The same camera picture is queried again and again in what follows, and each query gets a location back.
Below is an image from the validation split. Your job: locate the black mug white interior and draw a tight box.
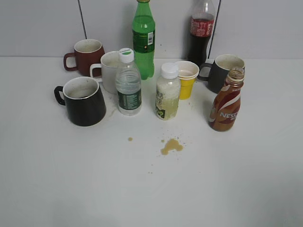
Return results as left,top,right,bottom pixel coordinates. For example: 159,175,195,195
54,77,107,127

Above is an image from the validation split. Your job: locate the brown Nescafe coffee bottle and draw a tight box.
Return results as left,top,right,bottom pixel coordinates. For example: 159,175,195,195
208,67,245,131

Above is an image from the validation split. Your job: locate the yellow paper cup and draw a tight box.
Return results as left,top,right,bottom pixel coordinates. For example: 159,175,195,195
175,61,199,100

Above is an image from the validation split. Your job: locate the white cap juice bottle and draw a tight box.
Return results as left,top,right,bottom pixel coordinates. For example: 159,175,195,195
155,62,181,121

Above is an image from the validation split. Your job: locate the clear water bottle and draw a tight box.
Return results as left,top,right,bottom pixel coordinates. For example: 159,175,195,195
116,48,142,116

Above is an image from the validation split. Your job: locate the white ceramic mug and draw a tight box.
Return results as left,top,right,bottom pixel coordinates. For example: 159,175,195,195
89,51,119,94

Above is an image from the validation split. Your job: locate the dark grey mug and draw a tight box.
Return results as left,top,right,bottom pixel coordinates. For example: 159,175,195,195
197,54,245,93

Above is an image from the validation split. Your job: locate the red ceramic mug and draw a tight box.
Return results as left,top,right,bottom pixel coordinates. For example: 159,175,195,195
63,39,105,77

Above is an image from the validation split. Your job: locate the green soda bottle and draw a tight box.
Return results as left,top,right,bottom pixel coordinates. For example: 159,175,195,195
132,0,155,80

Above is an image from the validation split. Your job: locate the cola bottle red label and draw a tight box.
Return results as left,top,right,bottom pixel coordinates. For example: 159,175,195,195
187,0,215,66

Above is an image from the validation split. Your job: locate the right black wall cable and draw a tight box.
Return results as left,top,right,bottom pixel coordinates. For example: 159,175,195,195
207,0,222,60

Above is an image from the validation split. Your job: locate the black wall cable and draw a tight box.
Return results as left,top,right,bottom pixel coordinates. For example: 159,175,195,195
78,0,88,40
207,0,222,60

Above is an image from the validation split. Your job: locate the left black wall cable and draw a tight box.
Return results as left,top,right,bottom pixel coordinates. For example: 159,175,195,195
78,0,88,40

